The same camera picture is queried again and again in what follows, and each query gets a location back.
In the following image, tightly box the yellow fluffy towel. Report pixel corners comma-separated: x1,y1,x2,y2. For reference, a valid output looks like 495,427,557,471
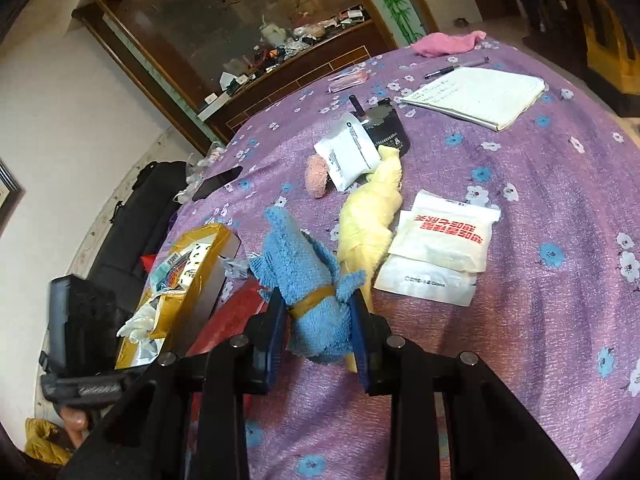
335,145,405,373

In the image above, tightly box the wooden sideboard cabinet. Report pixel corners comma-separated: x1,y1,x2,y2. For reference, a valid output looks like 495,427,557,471
73,0,395,151

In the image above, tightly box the black pen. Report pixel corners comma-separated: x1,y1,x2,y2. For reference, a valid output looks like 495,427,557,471
424,56,490,79

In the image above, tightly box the white notebook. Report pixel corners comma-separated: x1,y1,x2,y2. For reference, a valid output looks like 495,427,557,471
401,67,546,131

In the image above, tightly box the white packet red text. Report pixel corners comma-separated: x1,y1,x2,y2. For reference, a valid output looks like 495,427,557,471
388,190,501,273

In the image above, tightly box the red zippered pouch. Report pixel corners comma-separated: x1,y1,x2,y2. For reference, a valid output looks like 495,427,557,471
186,278,267,356

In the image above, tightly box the white printed sachet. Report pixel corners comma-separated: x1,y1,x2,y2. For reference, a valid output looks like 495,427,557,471
314,113,381,192

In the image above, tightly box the black bag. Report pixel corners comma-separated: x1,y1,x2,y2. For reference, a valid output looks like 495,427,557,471
88,162,186,311

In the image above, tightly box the yellow cardboard box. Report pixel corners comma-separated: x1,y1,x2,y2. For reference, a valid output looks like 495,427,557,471
115,223,240,370

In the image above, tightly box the white flat packet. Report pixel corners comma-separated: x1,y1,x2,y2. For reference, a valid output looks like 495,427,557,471
374,255,477,307

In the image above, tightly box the black smartphone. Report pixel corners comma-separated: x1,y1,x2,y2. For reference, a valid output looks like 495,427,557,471
192,166,243,202

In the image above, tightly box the left hand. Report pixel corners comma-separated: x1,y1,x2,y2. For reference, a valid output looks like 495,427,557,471
60,406,89,448

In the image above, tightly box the blue fluffy towel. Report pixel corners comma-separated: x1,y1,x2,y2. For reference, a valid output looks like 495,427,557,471
248,206,367,364

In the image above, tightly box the pink cloth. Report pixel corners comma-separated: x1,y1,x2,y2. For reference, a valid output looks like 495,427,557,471
411,30,487,58

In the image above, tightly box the pink fluffy ball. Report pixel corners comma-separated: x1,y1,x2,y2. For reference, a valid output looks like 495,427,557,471
305,154,329,200

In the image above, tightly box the white triangular packet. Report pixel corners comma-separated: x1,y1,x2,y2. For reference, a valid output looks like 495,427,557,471
219,255,250,280

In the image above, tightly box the purple floral tablecloth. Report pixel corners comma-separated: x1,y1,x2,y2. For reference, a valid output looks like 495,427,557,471
160,40,639,479

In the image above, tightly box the black cylindrical jar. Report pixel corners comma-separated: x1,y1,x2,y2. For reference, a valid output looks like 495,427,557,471
348,94,410,157

